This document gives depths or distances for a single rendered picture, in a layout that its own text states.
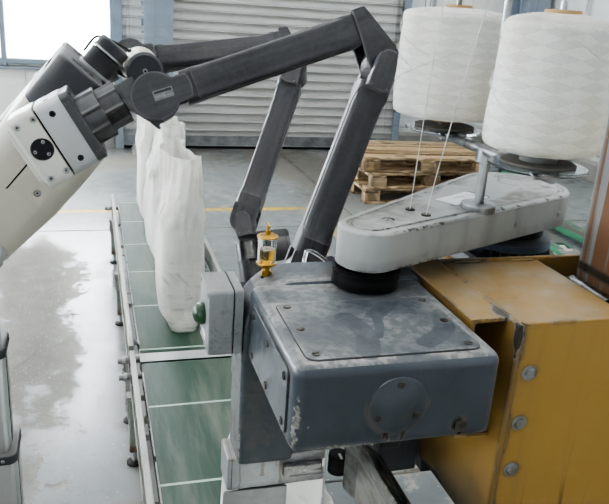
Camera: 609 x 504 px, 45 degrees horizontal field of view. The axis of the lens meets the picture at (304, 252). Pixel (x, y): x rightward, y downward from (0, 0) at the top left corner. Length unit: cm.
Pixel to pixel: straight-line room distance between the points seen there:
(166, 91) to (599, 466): 84
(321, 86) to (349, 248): 790
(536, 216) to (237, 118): 754
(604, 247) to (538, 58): 33
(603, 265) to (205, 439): 154
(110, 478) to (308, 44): 199
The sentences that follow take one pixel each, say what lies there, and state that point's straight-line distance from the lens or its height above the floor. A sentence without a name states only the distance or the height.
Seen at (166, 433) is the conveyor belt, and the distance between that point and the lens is 238.
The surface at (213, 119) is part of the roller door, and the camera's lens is 855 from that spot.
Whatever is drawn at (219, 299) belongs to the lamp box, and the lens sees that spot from 93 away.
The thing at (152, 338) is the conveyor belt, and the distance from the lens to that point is 297.
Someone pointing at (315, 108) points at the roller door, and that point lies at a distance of 881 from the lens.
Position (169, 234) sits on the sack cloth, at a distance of 288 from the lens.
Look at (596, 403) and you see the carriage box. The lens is 103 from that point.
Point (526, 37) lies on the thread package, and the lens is 88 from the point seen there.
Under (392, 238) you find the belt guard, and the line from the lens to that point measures 91.
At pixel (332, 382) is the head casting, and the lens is 75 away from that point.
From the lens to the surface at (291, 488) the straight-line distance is 140.
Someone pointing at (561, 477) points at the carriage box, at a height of 111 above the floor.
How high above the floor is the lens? 168
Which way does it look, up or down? 19 degrees down
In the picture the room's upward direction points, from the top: 4 degrees clockwise
